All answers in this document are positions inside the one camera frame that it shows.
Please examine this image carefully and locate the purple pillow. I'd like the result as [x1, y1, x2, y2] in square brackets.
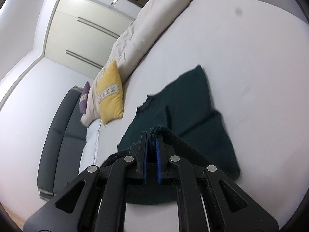
[79, 81, 91, 115]

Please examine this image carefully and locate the white bed sheet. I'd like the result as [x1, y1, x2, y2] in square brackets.
[96, 0, 308, 227]

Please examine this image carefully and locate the dark green sweater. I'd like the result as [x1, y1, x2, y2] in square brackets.
[98, 64, 241, 206]

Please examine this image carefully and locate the cream wardrobe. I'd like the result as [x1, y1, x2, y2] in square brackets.
[45, 0, 131, 78]

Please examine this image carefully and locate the yellow patterned pillow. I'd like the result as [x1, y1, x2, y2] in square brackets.
[96, 61, 124, 125]

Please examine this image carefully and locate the dark grey headboard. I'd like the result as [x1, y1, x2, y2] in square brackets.
[37, 86, 86, 201]

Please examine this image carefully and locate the beige duvet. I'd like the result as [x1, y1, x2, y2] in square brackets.
[81, 0, 193, 127]

